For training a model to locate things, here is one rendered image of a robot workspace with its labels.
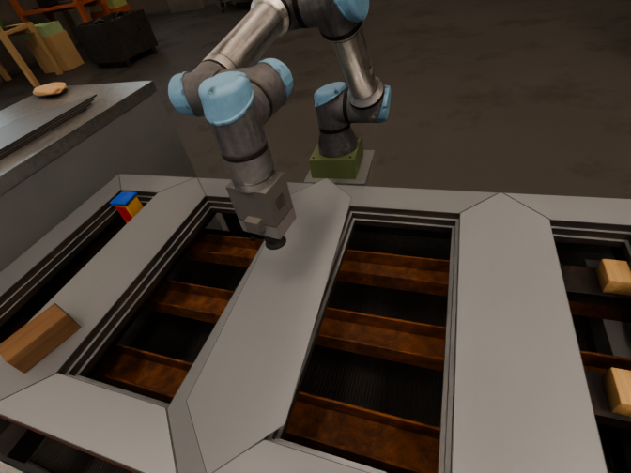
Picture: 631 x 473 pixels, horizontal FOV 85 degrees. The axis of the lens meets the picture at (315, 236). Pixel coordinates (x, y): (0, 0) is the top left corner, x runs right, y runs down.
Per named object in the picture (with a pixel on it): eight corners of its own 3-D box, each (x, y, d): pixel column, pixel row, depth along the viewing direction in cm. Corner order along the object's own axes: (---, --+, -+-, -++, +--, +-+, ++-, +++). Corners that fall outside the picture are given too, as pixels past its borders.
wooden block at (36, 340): (24, 373, 67) (5, 361, 64) (13, 359, 70) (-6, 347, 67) (82, 327, 74) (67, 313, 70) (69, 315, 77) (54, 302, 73)
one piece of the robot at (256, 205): (203, 177, 55) (236, 249, 66) (249, 185, 51) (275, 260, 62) (238, 146, 61) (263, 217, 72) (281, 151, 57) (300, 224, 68)
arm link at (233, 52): (263, -31, 85) (149, 77, 58) (303, -39, 81) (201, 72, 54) (278, 21, 93) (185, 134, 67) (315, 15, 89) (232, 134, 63)
